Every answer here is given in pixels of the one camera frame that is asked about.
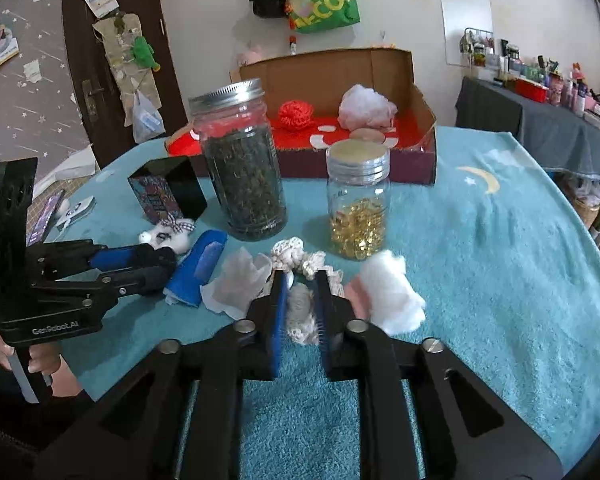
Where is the pale pink bunny plush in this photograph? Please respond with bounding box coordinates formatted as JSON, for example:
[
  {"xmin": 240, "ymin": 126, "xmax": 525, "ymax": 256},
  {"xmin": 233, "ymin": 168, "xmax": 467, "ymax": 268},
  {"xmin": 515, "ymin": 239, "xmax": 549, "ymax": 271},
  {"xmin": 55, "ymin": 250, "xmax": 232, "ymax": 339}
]
[{"xmin": 237, "ymin": 46, "xmax": 264, "ymax": 66}]

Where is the light blue table cloth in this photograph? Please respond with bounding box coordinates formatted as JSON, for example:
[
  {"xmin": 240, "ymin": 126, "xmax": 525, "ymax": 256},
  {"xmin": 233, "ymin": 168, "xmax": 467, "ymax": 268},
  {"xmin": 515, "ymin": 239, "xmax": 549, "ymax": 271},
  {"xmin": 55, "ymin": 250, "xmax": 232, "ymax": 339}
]
[{"xmin": 62, "ymin": 128, "xmax": 600, "ymax": 479}]

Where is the cream crochet scrunchie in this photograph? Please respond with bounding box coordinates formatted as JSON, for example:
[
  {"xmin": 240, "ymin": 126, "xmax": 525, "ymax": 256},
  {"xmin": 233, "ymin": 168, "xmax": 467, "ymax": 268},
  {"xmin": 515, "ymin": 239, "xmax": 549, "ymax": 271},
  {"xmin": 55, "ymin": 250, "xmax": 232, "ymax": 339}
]
[{"xmin": 270, "ymin": 237, "xmax": 344, "ymax": 346}]

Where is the mop handle with orange grip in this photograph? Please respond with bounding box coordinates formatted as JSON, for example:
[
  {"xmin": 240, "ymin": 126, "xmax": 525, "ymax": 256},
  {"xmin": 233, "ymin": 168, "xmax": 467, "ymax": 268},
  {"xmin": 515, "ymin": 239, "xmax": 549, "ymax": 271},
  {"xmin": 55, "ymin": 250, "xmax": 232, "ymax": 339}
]
[{"xmin": 289, "ymin": 36, "xmax": 297, "ymax": 55}]

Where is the red mesh bath pouf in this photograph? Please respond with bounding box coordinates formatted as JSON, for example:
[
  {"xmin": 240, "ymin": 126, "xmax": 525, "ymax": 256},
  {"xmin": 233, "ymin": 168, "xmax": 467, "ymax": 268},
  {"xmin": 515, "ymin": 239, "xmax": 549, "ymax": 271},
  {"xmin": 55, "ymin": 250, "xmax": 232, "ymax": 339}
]
[{"xmin": 277, "ymin": 100, "xmax": 314, "ymax": 130}]

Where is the grey cloth covered side table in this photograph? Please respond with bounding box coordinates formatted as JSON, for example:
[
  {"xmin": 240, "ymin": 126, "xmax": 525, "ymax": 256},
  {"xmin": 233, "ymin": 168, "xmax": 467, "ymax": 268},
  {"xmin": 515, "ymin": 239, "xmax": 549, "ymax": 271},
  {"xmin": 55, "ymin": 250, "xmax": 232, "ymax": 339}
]
[{"xmin": 455, "ymin": 77, "xmax": 600, "ymax": 182}]

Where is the dark printed box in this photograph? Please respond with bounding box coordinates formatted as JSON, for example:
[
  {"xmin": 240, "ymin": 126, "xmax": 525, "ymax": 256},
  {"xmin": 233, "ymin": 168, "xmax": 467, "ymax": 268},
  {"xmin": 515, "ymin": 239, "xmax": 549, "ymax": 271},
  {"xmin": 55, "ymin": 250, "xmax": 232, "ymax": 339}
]
[{"xmin": 128, "ymin": 156, "xmax": 208, "ymax": 224}]

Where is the plastic bag on door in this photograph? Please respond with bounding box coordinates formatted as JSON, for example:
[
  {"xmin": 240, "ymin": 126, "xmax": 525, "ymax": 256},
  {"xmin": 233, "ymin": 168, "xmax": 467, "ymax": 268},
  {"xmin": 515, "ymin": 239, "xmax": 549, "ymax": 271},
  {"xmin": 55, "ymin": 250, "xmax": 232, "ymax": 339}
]
[{"xmin": 132, "ymin": 90, "xmax": 166, "ymax": 144}]

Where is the blue cloth piece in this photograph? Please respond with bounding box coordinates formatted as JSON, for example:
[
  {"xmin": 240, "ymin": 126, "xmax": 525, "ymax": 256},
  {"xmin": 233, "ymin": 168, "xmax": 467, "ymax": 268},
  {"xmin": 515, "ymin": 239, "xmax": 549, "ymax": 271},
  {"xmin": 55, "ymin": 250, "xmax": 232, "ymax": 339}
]
[{"xmin": 163, "ymin": 230, "xmax": 228, "ymax": 308}]

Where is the large jar of dark tea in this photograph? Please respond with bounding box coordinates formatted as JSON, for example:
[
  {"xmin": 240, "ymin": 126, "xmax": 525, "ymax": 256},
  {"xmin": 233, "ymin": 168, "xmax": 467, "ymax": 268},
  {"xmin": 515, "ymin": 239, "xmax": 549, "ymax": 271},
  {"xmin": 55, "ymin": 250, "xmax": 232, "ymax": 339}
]
[{"xmin": 189, "ymin": 78, "xmax": 287, "ymax": 242}]

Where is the red bowl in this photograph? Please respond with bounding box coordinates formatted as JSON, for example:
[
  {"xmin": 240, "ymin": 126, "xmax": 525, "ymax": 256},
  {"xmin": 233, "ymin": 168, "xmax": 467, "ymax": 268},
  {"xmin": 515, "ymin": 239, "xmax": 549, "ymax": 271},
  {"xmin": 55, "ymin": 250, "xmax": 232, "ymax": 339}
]
[{"xmin": 515, "ymin": 77, "xmax": 548, "ymax": 103}]

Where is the small jar of gold capsules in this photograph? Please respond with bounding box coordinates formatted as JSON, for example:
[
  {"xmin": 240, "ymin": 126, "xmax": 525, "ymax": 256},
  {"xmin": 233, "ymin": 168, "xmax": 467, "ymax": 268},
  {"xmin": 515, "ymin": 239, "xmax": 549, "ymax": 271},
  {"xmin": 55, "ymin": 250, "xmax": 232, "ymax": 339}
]
[{"xmin": 326, "ymin": 139, "xmax": 390, "ymax": 260}]

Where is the dark brown door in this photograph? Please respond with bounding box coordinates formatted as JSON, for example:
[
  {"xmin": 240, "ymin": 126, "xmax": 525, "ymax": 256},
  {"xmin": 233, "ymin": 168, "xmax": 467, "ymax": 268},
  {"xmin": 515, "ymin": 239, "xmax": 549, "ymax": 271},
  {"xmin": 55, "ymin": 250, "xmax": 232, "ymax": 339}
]
[{"xmin": 61, "ymin": 0, "xmax": 187, "ymax": 167}]

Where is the white gauze pad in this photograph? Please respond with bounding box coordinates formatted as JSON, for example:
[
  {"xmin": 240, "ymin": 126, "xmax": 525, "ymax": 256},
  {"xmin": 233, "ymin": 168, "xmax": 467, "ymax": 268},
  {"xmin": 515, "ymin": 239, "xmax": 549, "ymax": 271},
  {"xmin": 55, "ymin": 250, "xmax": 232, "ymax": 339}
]
[{"xmin": 201, "ymin": 247, "xmax": 272, "ymax": 320}]

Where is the person left hand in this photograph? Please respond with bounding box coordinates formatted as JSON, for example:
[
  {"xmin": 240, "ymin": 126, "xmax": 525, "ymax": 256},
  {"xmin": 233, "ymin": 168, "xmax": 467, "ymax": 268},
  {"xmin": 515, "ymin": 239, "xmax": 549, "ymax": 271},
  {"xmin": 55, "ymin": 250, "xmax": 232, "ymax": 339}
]
[{"xmin": 0, "ymin": 335, "xmax": 83, "ymax": 398}]

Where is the green dinosaur plush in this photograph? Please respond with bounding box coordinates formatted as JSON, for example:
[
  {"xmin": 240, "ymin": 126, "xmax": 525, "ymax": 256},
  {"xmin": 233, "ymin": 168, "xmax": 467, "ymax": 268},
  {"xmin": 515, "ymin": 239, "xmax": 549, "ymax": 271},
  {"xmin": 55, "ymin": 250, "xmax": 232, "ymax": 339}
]
[{"xmin": 131, "ymin": 36, "xmax": 161, "ymax": 73}]

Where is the round bronze lid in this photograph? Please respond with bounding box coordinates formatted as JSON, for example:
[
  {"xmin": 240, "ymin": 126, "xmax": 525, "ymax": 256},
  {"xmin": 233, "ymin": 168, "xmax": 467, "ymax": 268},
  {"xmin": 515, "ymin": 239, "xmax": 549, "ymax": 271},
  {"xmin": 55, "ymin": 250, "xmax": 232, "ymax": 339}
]
[{"xmin": 349, "ymin": 128, "xmax": 385, "ymax": 144}]

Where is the red cardboard box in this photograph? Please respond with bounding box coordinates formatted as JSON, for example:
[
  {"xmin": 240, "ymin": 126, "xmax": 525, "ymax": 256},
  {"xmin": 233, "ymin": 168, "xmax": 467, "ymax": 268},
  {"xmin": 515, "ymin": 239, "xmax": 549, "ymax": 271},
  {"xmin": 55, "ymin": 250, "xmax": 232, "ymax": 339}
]
[{"xmin": 165, "ymin": 46, "xmax": 438, "ymax": 187}]

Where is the beige hanging organizer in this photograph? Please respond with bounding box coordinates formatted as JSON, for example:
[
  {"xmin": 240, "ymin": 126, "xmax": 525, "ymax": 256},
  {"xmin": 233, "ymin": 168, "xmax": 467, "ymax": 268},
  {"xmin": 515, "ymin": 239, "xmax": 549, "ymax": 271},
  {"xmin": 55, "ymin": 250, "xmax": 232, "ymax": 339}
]
[{"xmin": 92, "ymin": 13, "xmax": 162, "ymax": 127}]

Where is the white mesh bath pouf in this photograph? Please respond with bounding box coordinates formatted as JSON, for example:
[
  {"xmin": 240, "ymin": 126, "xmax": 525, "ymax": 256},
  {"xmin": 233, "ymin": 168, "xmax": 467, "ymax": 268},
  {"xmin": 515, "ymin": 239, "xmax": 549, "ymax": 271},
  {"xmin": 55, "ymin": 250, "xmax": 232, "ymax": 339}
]
[{"xmin": 338, "ymin": 84, "xmax": 398, "ymax": 131}]

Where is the smartphone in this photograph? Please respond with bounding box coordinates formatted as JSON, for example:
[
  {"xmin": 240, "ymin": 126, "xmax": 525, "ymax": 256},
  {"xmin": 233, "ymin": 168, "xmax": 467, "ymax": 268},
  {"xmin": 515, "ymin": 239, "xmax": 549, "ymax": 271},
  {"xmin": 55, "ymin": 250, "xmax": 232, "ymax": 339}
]
[{"xmin": 27, "ymin": 188, "xmax": 66, "ymax": 246}]

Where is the white pink cotton pad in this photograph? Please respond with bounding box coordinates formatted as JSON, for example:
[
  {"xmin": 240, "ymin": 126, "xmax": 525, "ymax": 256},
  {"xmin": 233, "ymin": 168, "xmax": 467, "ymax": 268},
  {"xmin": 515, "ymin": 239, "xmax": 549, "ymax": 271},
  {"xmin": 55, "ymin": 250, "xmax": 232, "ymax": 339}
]
[{"xmin": 344, "ymin": 250, "xmax": 426, "ymax": 336}]

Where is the wicker basket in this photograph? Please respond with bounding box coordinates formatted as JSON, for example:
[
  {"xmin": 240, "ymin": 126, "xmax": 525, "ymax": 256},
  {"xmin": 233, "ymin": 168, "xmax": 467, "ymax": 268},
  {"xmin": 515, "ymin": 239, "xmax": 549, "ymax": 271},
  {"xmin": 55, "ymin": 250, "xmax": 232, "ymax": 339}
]
[{"xmin": 572, "ymin": 197, "xmax": 600, "ymax": 230}]

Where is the wall mirror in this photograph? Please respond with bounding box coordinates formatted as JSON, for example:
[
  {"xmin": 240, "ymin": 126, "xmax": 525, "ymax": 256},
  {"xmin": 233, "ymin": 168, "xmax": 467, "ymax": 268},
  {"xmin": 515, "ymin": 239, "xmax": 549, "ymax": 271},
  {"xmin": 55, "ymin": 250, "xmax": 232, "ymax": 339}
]
[{"xmin": 440, "ymin": 0, "xmax": 493, "ymax": 66}]

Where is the white plush toy with bow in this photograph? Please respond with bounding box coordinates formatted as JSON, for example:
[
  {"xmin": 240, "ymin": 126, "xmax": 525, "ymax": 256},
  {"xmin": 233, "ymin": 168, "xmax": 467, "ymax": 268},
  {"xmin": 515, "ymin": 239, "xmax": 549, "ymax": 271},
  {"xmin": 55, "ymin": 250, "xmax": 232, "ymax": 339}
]
[{"xmin": 138, "ymin": 214, "xmax": 195, "ymax": 256}]

